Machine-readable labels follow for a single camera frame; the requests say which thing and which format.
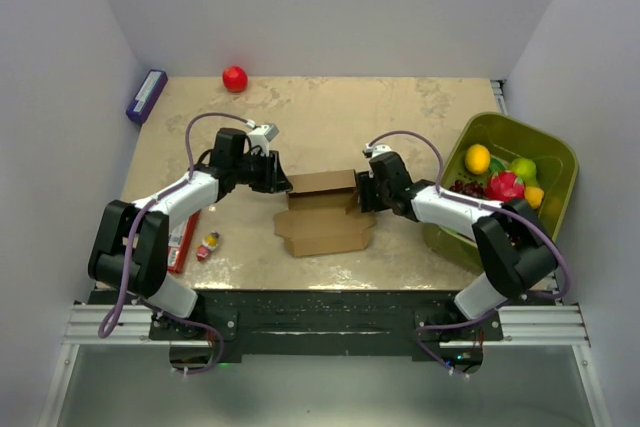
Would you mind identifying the orange toy fruit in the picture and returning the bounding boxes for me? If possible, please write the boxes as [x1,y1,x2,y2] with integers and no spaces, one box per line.
[464,144,491,175]

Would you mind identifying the brown cardboard box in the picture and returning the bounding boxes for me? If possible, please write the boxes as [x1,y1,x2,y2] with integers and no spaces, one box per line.
[274,170,376,257]

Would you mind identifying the yellow toy lemon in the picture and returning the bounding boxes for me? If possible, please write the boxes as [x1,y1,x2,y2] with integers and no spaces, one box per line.
[525,186,545,210]

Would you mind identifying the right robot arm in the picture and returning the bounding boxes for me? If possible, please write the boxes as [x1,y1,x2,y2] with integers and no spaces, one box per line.
[357,145,561,340]

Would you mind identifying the dark red toy grapes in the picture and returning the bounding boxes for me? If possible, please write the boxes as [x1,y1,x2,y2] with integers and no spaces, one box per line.
[449,179,487,199]

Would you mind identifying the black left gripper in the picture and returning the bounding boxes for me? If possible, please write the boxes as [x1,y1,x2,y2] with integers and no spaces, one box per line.
[232,150,291,195]

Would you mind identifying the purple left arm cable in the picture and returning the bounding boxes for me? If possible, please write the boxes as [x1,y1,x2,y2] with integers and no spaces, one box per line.
[97,112,251,339]

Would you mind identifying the small colourful toy figure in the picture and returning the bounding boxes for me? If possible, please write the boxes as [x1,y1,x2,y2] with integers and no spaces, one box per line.
[196,231,220,262]

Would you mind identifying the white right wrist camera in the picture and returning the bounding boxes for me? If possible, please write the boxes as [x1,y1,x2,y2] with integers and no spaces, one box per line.
[362,143,392,159]

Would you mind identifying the purple rectangular box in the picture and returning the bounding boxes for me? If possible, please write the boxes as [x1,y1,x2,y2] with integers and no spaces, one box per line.
[126,69,168,125]

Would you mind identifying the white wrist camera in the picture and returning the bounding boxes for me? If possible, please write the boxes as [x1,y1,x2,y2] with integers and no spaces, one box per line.
[247,123,279,157]
[362,143,392,159]

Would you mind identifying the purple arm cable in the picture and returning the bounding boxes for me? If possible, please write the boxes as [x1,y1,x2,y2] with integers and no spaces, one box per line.
[372,130,574,301]
[97,112,251,339]

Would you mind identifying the pink dragon fruit toy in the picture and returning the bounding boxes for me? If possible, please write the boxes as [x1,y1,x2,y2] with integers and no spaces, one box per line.
[485,170,526,202]

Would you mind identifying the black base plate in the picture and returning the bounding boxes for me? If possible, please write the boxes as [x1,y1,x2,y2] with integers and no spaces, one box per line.
[148,289,504,364]

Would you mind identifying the olive green plastic basket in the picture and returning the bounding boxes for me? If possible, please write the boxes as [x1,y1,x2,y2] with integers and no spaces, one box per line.
[422,111,580,276]

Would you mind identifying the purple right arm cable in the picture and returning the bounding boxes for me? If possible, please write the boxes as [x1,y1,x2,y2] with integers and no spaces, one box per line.
[372,130,574,301]

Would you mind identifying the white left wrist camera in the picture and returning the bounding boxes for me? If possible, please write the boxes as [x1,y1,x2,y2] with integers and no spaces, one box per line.
[247,123,279,157]

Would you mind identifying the red rectangular packet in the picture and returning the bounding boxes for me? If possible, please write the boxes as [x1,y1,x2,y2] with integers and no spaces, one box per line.
[167,212,200,274]

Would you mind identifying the red apple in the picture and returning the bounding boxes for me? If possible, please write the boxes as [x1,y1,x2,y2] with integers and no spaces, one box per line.
[222,65,249,93]

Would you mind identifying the green toy pear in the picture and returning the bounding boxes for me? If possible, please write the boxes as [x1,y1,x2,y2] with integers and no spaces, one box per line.
[509,157,538,186]

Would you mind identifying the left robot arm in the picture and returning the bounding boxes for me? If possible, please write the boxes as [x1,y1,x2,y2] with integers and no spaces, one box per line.
[88,123,292,339]

